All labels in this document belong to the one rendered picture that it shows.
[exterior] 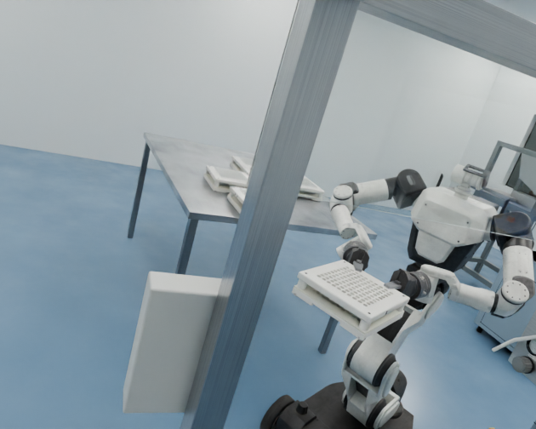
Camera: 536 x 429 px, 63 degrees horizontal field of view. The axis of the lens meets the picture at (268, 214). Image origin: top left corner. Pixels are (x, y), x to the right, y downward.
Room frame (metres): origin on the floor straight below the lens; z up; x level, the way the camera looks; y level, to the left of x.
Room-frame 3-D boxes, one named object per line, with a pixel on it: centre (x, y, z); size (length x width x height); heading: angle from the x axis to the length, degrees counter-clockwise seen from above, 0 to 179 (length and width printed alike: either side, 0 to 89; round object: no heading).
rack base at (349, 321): (1.16, -0.30, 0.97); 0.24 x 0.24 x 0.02; 53
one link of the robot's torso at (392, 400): (1.67, -0.69, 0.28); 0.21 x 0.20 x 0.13; 143
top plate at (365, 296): (1.16, -0.30, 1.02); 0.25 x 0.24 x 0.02; 53
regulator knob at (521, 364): (0.80, -0.59, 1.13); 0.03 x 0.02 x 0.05; 22
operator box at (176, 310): (0.66, 0.08, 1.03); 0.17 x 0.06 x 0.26; 112
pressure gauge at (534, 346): (0.80, -0.59, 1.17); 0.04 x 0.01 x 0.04; 22
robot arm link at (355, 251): (1.38, -0.33, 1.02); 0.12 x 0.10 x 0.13; 175
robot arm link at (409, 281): (1.28, -0.49, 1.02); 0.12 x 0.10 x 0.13; 135
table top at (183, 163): (2.75, 0.21, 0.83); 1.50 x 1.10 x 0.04; 28
